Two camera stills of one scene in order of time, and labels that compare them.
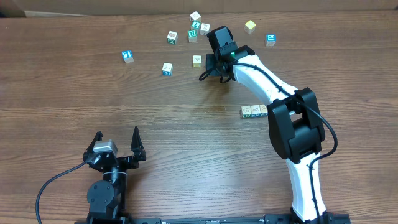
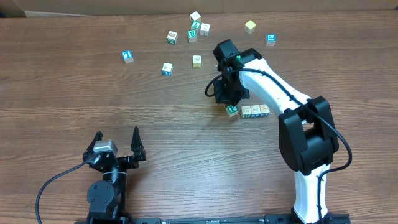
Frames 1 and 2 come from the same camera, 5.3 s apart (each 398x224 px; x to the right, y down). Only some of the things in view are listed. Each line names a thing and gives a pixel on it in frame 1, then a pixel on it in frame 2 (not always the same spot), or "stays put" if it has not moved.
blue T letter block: [255, 111] stays put
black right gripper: [211, 60] -> [222, 98]
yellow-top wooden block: [263, 110] stays put
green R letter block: [246, 111] stays put
